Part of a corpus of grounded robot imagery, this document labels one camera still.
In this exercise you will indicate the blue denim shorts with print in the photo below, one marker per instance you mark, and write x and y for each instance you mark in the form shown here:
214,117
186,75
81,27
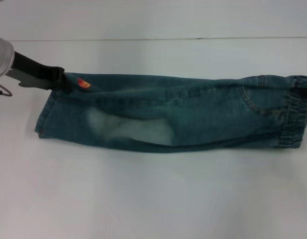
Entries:
168,117

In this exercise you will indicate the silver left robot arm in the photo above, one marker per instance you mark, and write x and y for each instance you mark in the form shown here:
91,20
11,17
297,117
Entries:
2,56

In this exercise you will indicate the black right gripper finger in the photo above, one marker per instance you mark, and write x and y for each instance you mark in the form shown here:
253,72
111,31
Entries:
304,93

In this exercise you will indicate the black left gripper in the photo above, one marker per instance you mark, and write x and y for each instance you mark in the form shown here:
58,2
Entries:
31,67

